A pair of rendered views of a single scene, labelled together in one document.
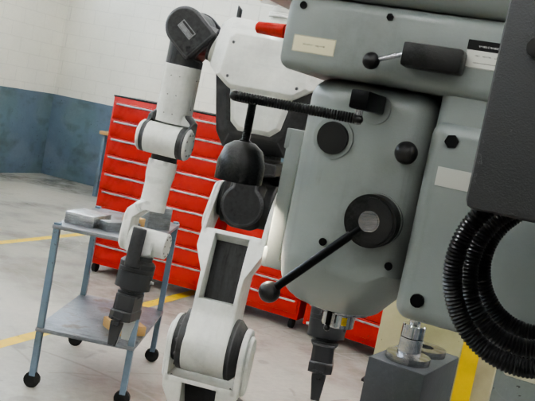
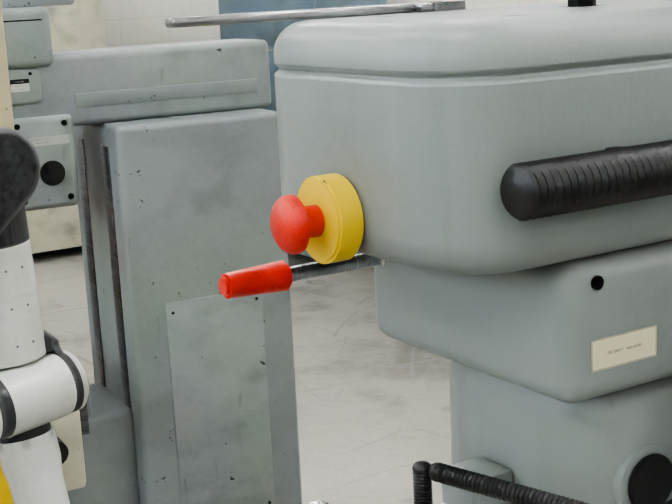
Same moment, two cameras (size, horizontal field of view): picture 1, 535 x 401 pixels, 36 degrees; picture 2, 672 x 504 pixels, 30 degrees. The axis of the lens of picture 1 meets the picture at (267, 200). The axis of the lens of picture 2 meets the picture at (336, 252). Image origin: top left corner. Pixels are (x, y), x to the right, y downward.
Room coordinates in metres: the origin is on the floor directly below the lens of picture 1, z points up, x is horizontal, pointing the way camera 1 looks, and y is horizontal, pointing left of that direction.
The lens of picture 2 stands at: (0.78, 0.75, 1.92)
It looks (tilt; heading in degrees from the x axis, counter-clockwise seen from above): 12 degrees down; 307
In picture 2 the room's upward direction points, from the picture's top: 3 degrees counter-clockwise
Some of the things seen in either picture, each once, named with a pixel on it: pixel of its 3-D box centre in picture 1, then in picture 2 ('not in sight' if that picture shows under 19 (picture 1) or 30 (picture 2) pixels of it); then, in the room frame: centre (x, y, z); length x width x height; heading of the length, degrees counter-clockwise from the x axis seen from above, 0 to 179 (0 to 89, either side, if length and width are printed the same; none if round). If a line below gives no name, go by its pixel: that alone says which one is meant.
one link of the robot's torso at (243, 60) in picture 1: (274, 84); not in sight; (2.05, 0.04, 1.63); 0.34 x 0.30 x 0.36; 80
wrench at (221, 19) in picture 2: not in sight; (318, 13); (1.37, -0.03, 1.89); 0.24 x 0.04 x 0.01; 65
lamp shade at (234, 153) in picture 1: (241, 160); not in sight; (1.24, 0.05, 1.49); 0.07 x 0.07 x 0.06
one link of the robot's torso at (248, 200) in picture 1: (255, 189); not in sight; (2.08, 0.03, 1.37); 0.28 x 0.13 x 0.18; 170
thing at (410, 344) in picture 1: (411, 341); not in sight; (1.63, -0.34, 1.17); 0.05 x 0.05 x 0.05
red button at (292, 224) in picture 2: not in sight; (299, 223); (1.29, 0.10, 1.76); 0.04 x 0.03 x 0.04; 158
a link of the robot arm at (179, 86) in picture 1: (173, 110); not in sight; (2.05, 0.27, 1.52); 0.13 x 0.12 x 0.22; 78
